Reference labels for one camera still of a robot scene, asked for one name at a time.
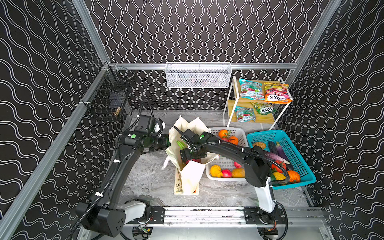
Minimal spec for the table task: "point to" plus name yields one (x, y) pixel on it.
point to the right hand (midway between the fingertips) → (189, 157)
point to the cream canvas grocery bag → (191, 172)
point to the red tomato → (277, 168)
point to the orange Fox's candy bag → (276, 93)
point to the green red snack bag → (251, 90)
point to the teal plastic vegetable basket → (294, 159)
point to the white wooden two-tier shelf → (255, 101)
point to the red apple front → (226, 173)
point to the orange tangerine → (234, 140)
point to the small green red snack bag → (244, 114)
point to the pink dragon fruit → (197, 160)
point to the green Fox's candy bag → (264, 108)
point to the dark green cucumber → (272, 147)
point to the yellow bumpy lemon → (215, 171)
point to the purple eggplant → (280, 151)
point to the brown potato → (261, 145)
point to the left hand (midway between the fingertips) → (173, 143)
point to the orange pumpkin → (293, 176)
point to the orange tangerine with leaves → (224, 133)
